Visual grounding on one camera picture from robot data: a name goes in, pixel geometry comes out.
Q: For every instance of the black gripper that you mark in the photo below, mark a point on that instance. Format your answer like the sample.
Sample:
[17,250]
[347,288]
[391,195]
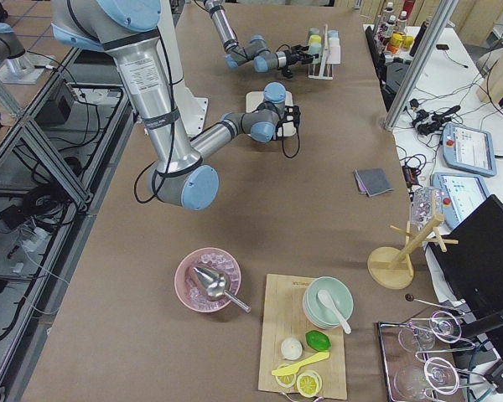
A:
[289,55]

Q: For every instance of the cream rabbit tray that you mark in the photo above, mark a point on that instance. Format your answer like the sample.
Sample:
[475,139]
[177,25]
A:
[254,98]

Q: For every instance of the green cup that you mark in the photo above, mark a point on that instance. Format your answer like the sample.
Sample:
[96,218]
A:
[315,49]

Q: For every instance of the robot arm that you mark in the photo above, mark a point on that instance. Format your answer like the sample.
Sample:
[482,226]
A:
[257,50]
[128,32]

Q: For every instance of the yellow cup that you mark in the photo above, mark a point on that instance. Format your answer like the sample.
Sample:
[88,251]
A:
[314,38]

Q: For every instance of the grey cup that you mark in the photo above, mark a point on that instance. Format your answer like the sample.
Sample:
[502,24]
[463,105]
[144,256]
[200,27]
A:
[313,31]

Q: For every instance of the pink cup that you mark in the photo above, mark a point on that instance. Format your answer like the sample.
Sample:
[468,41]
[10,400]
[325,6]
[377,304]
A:
[335,54]

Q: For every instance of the cream white cup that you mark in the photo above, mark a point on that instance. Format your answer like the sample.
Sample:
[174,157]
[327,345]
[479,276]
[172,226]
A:
[334,41]

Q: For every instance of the clear glass cup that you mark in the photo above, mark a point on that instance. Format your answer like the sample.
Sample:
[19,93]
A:
[426,202]

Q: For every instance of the grey folded cloth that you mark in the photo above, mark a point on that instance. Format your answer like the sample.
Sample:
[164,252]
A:
[372,182]

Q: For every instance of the teach pendant far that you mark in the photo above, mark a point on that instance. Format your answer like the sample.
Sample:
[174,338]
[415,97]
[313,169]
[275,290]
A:
[468,149]

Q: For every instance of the teach pendant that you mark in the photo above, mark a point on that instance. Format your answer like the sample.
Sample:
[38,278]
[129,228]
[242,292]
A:
[468,149]
[462,194]

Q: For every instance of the teach pendant near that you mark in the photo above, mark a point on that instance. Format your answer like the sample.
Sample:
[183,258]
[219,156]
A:
[462,194]

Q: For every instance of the wooden mug tree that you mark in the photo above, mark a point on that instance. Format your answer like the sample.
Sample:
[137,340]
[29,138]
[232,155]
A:
[392,267]

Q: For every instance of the white ceramic spoon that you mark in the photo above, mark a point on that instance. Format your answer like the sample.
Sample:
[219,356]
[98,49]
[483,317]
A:
[326,299]

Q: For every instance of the metal ice scoop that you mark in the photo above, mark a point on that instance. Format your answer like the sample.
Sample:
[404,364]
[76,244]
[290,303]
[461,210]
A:
[215,285]

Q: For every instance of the pink bowl with ice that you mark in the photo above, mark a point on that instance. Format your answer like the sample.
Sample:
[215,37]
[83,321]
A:
[188,292]

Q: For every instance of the black monitor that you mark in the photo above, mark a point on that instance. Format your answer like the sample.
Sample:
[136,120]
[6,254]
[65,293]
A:
[473,268]

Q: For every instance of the green lime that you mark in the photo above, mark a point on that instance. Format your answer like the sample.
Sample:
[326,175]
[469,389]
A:
[318,341]

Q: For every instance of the white peeled fruit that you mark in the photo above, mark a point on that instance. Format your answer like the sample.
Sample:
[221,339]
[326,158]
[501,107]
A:
[291,349]

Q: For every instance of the yellow plastic knife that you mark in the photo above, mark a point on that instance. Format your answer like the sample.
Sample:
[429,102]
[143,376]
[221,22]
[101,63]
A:
[295,367]

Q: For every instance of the lemon slice left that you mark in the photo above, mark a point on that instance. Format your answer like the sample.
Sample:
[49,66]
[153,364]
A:
[286,381]

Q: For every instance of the lemon slice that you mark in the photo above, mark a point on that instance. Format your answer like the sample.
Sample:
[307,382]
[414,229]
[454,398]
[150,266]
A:
[309,384]
[286,381]

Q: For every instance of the lemon slice right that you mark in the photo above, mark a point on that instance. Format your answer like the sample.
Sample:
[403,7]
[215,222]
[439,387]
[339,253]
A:
[309,384]

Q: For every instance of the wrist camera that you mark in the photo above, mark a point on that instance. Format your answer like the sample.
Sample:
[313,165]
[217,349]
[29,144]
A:
[287,73]
[290,122]

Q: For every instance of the white wire cup rack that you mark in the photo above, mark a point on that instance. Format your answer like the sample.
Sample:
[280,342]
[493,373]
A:
[322,71]

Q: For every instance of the aluminium frame post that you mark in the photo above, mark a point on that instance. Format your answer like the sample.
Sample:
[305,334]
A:
[433,32]

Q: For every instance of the wire glass rack tray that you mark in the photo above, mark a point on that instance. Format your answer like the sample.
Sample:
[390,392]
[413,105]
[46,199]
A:
[417,357]

